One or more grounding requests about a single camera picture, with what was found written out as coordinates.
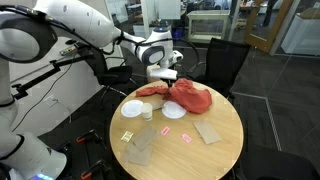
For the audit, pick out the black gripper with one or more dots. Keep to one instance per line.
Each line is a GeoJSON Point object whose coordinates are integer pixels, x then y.
{"type": "Point", "coordinates": [168, 81]}

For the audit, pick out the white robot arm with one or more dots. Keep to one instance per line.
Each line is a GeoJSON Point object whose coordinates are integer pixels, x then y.
{"type": "Point", "coordinates": [20, 153]}

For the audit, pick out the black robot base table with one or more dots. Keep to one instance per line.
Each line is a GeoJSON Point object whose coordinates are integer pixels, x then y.
{"type": "Point", "coordinates": [96, 153]}

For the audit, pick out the white paper cup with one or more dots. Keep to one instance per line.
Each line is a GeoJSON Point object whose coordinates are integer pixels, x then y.
{"type": "Point", "coordinates": [146, 111]}

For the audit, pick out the brown cardboard piece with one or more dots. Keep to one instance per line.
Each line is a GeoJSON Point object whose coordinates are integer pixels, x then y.
{"type": "Point", "coordinates": [157, 101]}

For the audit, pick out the white paper plate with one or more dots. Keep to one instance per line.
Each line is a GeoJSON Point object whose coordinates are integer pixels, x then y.
{"type": "Point", "coordinates": [131, 108]}
{"type": "Point", "coordinates": [174, 110]}

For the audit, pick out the red cloth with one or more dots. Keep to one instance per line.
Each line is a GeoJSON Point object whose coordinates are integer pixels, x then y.
{"type": "Point", "coordinates": [196, 96]}

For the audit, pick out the pink sachet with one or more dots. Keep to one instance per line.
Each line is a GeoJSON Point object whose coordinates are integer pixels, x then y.
{"type": "Point", "coordinates": [186, 138]}
{"type": "Point", "coordinates": [165, 130]}

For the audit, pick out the blue bin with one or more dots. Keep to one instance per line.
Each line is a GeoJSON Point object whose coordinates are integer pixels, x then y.
{"type": "Point", "coordinates": [177, 34]}

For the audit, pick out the brown paper sheet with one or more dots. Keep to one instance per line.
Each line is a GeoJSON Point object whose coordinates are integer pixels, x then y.
{"type": "Point", "coordinates": [207, 131]}
{"type": "Point", "coordinates": [138, 155]}
{"type": "Point", "coordinates": [145, 138]}

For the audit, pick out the black armchair with chrome legs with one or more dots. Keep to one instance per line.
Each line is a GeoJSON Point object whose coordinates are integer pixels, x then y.
{"type": "Point", "coordinates": [113, 75]}

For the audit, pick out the black mesh office chair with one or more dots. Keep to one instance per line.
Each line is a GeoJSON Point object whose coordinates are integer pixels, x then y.
{"type": "Point", "coordinates": [223, 63]}

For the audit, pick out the yellow sachet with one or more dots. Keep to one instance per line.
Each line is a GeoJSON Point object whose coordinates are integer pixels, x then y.
{"type": "Point", "coordinates": [127, 136]}

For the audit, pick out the beige shelf cart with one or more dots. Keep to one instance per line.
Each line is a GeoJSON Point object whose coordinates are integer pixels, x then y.
{"type": "Point", "coordinates": [208, 26]}

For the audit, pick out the frosted white glass panel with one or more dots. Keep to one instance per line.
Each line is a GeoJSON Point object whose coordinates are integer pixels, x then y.
{"type": "Point", "coordinates": [168, 8]}

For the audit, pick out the orange and black clamp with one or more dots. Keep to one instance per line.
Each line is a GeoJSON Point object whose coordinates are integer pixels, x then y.
{"type": "Point", "coordinates": [95, 168]}
{"type": "Point", "coordinates": [88, 136]}

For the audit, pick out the grey bar-shaped device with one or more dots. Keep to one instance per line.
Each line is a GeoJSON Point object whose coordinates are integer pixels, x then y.
{"type": "Point", "coordinates": [69, 50]}

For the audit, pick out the wooden door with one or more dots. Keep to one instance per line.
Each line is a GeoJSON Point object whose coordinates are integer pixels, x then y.
{"type": "Point", "coordinates": [266, 36]}

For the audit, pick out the black chair with chrome base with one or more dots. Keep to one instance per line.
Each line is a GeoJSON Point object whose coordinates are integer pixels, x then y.
{"type": "Point", "coordinates": [276, 163]}

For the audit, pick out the white counter with brown top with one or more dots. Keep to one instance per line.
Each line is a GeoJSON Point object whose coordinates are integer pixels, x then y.
{"type": "Point", "coordinates": [303, 33]}

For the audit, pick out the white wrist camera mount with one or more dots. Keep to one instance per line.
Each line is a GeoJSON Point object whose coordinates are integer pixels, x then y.
{"type": "Point", "coordinates": [165, 73]}

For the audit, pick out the white partition post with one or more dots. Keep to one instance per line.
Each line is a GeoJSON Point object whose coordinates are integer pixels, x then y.
{"type": "Point", "coordinates": [146, 13]}

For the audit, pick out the white wall socket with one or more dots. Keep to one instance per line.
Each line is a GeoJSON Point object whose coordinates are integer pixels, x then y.
{"type": "Point", "coordinates": [51, 100]}

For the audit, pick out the black articulated camera stand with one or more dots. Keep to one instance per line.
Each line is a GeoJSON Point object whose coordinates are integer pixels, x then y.
{"type": "Point", "coordinates": [36, 78]}

